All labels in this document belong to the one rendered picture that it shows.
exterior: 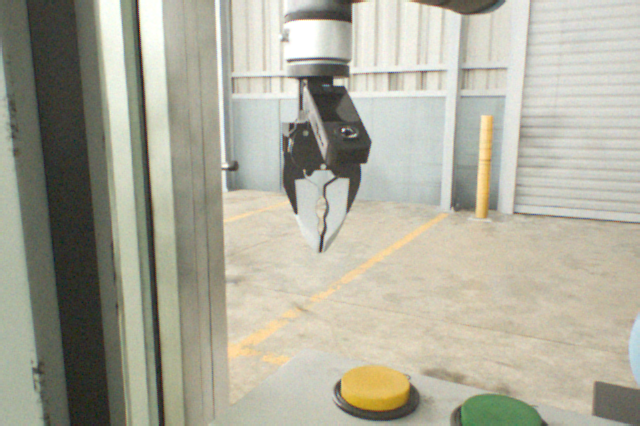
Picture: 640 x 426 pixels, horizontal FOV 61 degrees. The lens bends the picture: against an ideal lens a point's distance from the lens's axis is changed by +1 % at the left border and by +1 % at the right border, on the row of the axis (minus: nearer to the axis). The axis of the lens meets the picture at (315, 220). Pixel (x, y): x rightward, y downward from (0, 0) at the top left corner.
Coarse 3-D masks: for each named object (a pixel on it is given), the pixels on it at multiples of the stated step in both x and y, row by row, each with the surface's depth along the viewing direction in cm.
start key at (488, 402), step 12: (480, 396) 30; (492, 396) 30; (504, 396) 30; (468, 408) 29; (480, 408) 29; (492, 408) 29; (504, 408) 29; (516, 408) 29; (528, 408) 29; (468, 420) 28; (480, 420) 27; (492, 420) 27; (504, 420) 27; (516, 420) 27; (528, 420) 27; (540, 420) 28
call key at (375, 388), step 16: (368, 368) 33; (384, 368) 33; (352, 384) 31; (368, 384) 31; (384, 384) 31; (400, 384) 31; (352, 400) 30; (368, 400) 30; (384, 400) 30; (400, 400) 30
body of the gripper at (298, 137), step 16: (304, 64) 57; (320, 64) 57; (336, 64) 57; (304, 80) 61; (320, 80) 59; (304, 112) 60; (288, 128) 61; (304, 128) 59; (288, 144) 64; (304, 144) 59; (304, 160) 59; (320, 160) 59
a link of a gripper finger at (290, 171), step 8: (288, 152) 59; (288, 160) 59; (288, 168) 59; (296, 168) 59; (288, 176) 59; (296, 176) 60; (304, 176) 60; (288, 184) 60; (288, 192) 60; (296, 200) 60; (296, 208) 60
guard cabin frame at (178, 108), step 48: (144, 0) 27; (192, 0) 29; (144, 48) 28; (192, 48) 29; (144, 96) 29; (192, 96) 30; (144, 144) 29; (192, 144) 30; (192, 192) 30; (192, 240) 31; (192, 288) 31; (192, 336) 31; (192, 384) 32
